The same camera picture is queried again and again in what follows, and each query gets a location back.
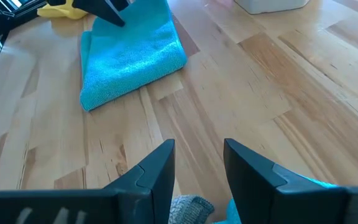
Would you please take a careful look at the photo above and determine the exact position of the grey microfiber towel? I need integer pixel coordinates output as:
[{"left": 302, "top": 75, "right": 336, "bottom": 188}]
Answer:
[{"left": 168, "top": 195, "right": 216, "bottom": 224}]

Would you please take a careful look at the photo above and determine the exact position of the yellow microfiber towel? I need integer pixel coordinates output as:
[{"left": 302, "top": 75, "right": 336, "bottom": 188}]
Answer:
[{"left": 37, "top": 0, "right": 90, "bottom": 20}]

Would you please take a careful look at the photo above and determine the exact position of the white faceted planter pot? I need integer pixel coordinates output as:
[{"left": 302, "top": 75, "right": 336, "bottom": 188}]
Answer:
[{"left": 234, "top": 0, "right": 310, "bottom": 15}]

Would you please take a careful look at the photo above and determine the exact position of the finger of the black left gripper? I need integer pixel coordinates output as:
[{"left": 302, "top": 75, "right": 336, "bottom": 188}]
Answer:
[
  {"left": 106, "top": 0, "right": 130, "bottom": 12},
  {"left": 72, "top": 0, "right": 126, "bottom": 27}
]

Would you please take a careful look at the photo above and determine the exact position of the black aluminium table frame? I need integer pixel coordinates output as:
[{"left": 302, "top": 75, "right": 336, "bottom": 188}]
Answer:
[{"left": 0, "top": 0, "right": 48, "bottom": 94}]

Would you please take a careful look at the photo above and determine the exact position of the blue microfiber towel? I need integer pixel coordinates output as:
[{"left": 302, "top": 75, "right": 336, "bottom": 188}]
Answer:
[
  {"left": 79, "top": 0, "right": 188, "bottom": 112},
  {"left": 213, "top": 177, "right": 338, "bottom": 224}
]

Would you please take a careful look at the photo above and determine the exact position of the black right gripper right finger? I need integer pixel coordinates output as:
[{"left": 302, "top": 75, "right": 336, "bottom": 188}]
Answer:
[{"left": 223, "top": 138, "right": 358, "bottom": 224}]

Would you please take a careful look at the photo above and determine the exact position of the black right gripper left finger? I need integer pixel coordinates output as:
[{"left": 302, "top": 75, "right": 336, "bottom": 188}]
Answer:
[{"left": 0, "top": 139, "right": 176, "bottom": 224}]

